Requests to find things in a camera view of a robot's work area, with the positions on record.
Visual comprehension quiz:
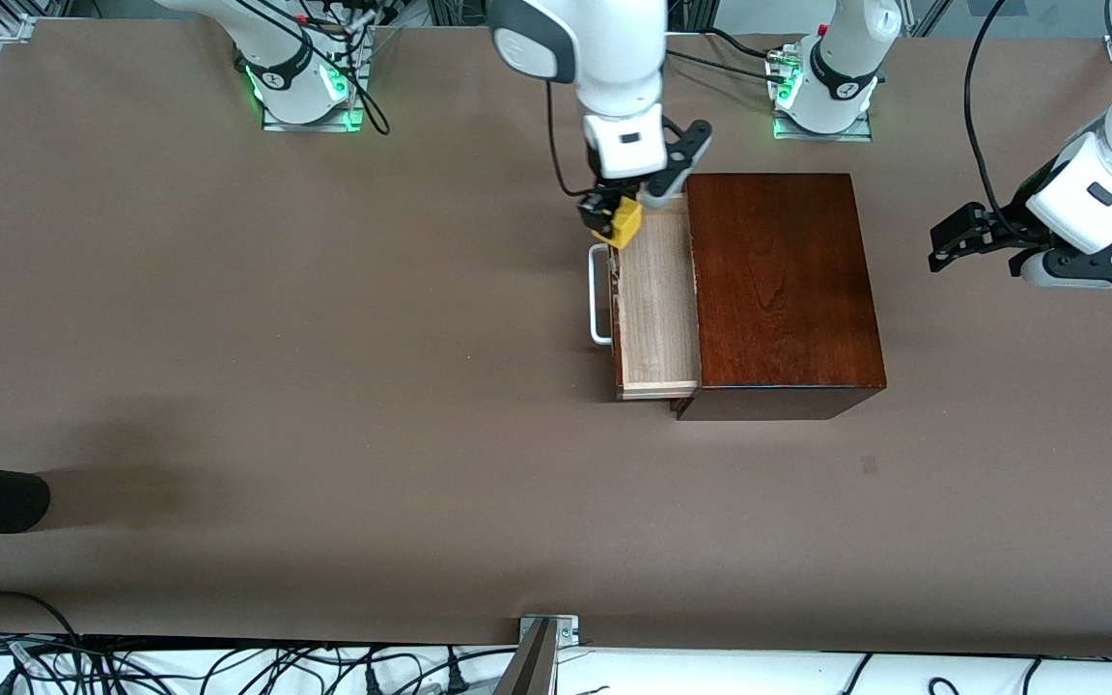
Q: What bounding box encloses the yellow cube block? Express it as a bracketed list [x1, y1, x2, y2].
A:
[592, 197, 643, 251]

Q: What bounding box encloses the wooden drawer with white handle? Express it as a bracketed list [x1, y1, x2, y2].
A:
[589, 192, 705, 403]

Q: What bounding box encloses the dark brown wooden cabinet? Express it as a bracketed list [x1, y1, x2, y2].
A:
[670, 173, 888, 422]

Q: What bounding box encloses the brown paper table cover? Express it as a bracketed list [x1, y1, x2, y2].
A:
[0, 17, 1112, 659]

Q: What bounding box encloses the black cable to left base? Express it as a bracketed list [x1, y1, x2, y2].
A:
[664, 27, 791, 86]

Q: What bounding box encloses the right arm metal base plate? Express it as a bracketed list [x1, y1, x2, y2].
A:
[261, 27, 366, 134]

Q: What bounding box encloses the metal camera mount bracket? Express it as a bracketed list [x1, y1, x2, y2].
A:
[493, 614, 581, 695]

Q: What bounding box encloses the white board under cables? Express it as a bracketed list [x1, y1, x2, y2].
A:
[0, 637, 1112, 695]

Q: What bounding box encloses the black cable tangle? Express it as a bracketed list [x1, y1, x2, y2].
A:
[0, 590, 518, 695]

